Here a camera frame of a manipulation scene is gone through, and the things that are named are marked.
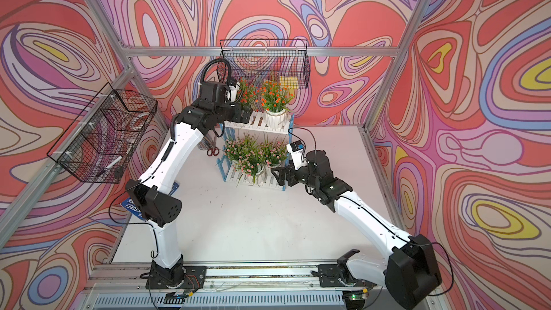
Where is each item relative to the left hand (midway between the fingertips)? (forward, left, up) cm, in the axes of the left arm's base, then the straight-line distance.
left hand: (243, 107), depth 80 cm
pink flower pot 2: (-9, -11, -18) cm, 22 cm away
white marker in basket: (-17, +44, -9) cm, 48 cm away
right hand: (-19, -15, -15) cm, 28 cm away
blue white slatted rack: (-12, -8, -32) cm, 35 cm away
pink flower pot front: (-6, +5, -17) cm, 19 cm away
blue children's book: (-25, +49, -32) cm, 63 cm away
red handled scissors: (+6, +19, -32) cm, 38 cm away
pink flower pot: (-15, -2, -18) cm, 23 cm away
